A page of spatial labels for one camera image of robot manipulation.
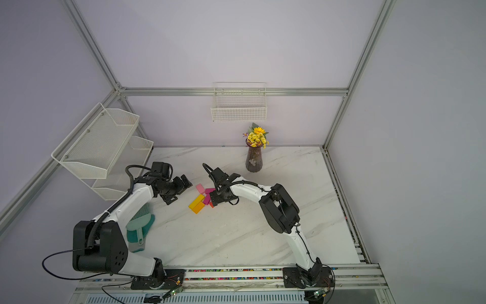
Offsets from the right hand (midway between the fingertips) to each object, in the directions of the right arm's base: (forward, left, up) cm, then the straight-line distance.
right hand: (222, 200), depth 95 cm
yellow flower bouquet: (+21, -18, +24) cm, 37 cm away
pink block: (+8, +13, -1) cm, 16 cm away
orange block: (-4, +12, 0) cm, 12 cm away
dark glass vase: (+19, -17, +7) cm, 26 cm away
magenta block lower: (+1, +8, 0) cm, 8 cm away
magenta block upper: (+7, +8, -1) cm, 11 cm away
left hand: (0, +16, +9) cm, 19 cm away
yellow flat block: (0, +14, 0) cm, 14 cm away
